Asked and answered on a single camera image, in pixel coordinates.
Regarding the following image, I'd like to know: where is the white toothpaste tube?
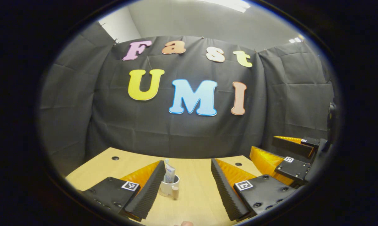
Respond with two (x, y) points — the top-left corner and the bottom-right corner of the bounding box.
(164, 159), (176, 184)

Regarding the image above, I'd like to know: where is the light wooden desktop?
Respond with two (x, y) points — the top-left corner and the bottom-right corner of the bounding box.
(65, 147), (265, 226)

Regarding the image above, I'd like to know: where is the white cup with wooden handle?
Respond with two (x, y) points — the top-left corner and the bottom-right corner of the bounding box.
(158, 174), (180, 200)

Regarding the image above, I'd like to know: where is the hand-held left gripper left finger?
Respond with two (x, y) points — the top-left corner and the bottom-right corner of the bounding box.
(82, 160), (167, 222)

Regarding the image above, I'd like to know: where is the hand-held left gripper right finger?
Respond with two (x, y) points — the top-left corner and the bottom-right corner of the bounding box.
(211, 158), (298, 222)

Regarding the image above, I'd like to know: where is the black backdrop cloth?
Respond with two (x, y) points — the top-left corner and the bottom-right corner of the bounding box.
(38, 22), (337, 177)

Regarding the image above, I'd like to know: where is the long ceiling light panel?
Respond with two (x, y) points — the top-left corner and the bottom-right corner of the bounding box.
(205, 0), (251, 13)

